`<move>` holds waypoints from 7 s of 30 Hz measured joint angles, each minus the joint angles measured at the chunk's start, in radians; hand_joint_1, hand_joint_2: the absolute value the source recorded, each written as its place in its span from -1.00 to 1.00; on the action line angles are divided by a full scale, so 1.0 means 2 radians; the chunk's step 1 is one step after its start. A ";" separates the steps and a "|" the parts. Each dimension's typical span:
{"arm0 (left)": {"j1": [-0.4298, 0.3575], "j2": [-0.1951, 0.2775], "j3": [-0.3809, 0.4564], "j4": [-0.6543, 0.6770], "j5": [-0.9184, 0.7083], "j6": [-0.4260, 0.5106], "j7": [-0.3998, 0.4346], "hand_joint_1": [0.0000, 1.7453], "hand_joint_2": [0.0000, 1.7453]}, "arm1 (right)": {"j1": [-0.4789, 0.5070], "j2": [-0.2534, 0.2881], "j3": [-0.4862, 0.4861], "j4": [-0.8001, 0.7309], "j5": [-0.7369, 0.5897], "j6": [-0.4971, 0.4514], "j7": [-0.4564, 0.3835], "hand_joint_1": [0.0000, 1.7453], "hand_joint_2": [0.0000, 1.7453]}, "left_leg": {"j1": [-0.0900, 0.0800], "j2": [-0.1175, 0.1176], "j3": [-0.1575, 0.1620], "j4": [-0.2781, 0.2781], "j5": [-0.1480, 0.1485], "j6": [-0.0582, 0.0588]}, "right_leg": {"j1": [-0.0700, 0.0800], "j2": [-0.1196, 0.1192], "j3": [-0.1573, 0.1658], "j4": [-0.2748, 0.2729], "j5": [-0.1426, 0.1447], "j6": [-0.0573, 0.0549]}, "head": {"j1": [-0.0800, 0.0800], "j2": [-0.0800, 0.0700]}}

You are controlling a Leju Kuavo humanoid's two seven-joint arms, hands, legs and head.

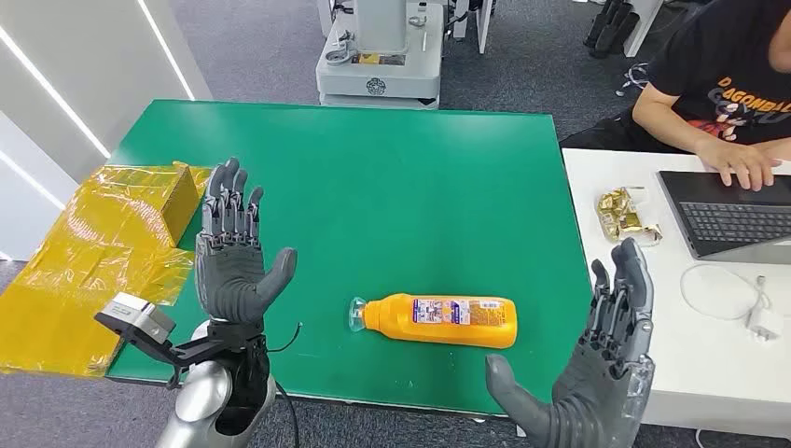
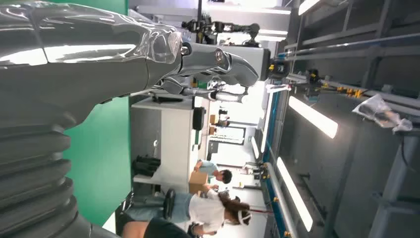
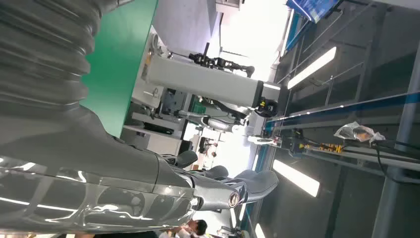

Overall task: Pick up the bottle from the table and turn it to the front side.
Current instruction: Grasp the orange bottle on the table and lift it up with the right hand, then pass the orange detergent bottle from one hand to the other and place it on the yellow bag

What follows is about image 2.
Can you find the white wheeled robot body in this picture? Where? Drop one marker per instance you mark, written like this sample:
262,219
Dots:
251,62

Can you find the black chair base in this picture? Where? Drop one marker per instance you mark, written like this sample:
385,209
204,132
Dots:
146,166

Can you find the person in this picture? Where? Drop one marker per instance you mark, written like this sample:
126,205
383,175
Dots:
223,123
206,210
216,172

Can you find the black box on desk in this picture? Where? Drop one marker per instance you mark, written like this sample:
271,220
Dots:
199,119

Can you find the brown cardboard box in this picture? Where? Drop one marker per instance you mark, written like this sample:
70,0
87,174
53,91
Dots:
198,182

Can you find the grey ceiling pipe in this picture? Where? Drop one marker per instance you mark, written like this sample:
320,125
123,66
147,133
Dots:
279,193

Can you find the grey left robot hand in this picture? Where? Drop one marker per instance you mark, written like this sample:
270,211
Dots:
82,72

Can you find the clear plastic bag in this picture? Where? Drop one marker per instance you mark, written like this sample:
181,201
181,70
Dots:
380,113

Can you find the long ceiling light strip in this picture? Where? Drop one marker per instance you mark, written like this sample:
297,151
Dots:
306,6
255,148
295,193

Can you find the black office chair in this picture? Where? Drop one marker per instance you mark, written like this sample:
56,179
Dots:
169,203

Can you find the white background desk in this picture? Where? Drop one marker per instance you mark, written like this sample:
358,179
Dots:
174,141

